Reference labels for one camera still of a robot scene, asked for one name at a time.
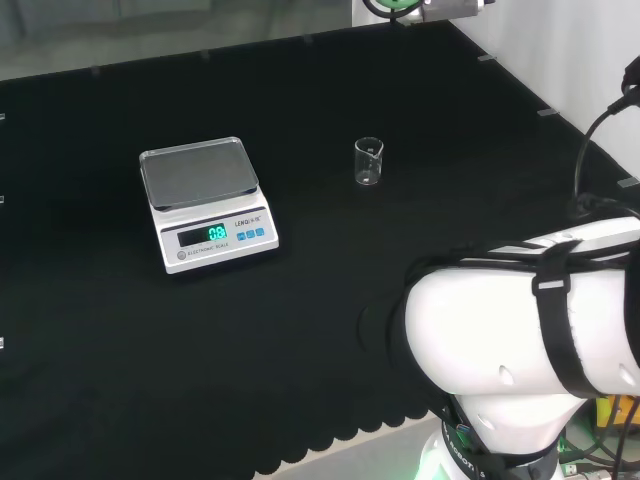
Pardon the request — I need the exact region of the small clear glass beaker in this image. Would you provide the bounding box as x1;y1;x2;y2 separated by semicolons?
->
354;136;385;187

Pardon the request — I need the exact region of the black bench cloth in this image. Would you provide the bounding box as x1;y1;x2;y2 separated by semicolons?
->
0;20;640;480

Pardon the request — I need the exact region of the white electronic balance steel pan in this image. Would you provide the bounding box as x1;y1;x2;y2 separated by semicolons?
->
138;135;281;276

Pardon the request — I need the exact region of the yellow stop button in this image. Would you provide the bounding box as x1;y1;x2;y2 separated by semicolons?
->
593;394;640;437

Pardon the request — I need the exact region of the grey camera box on stand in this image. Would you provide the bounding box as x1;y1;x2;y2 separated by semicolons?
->
362;0;487;25

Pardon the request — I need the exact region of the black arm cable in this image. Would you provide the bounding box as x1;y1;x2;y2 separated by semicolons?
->
571;53;640;221

